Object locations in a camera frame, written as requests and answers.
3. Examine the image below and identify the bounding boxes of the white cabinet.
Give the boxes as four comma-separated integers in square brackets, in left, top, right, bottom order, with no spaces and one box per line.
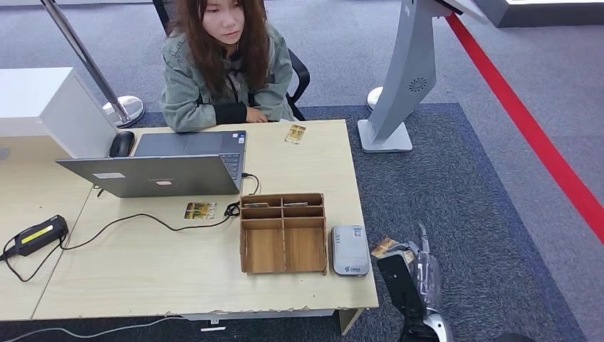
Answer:
[0,67,119,159]

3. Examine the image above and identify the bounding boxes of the round chrome stanchion base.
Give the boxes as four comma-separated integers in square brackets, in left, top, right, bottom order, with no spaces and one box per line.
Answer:
[367,86,384,112]

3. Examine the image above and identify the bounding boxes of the black power adapter yellow label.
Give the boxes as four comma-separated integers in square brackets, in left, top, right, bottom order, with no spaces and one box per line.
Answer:
[13,214,70,258]

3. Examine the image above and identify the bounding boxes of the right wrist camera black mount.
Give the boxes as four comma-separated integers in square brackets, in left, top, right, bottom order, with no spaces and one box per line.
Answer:
[376,251,428,326]

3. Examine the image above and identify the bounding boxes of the green yellow picture card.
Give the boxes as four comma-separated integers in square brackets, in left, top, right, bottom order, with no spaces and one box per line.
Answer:
[184,202,218,221]

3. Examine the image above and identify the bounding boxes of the white floor cable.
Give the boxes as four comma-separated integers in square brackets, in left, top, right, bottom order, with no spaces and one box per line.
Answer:
[0,315,187,342]

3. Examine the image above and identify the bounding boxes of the grey laptop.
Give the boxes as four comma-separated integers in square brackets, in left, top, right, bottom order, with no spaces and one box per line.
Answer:
[56,130,248,198]

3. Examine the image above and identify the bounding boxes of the black office chair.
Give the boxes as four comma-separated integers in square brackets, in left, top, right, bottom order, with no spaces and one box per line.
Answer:
[152,0,311,123]

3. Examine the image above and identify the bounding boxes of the clear plastic hand wrap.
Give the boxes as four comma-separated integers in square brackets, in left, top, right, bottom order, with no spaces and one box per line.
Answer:
[407,222,444,310]

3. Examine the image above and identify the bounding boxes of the wooden desk leg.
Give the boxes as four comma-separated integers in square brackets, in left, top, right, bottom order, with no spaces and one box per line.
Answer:
[338,307,365,336]

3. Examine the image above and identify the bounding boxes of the grey kiosk stand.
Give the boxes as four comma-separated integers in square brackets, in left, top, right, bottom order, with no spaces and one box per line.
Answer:
[357,0,489,155]

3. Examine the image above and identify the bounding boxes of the gold patterned ID card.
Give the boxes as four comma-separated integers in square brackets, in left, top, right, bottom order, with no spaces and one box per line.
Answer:
[283,124,307,145]

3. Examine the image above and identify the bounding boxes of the wooden organizer box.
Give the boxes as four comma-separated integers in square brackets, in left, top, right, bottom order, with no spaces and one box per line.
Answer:
[239,192,329,276]

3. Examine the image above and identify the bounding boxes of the person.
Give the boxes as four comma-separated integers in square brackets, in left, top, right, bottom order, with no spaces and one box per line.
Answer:
[160,0,296,134]

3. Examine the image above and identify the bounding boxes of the chrome stanchion pole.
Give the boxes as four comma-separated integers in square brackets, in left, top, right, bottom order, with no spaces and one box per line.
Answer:
[40,0,146,129]

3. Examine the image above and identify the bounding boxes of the white display platform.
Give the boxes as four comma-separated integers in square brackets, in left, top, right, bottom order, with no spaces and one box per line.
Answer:
[472,0,604,29]

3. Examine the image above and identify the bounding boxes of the thin black power cable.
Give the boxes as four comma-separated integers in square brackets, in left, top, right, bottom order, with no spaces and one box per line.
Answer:
[2,172,261,283]

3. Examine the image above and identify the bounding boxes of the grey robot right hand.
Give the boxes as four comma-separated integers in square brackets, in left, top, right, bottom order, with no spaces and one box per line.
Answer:
[391,222,444,310]

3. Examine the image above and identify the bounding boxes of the person's right hand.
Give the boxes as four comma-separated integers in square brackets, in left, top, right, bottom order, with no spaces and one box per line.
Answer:
[245,107,269,125]

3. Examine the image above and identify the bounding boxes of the black computer mouse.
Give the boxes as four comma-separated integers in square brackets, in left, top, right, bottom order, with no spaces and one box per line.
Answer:
[109,130,136,158]

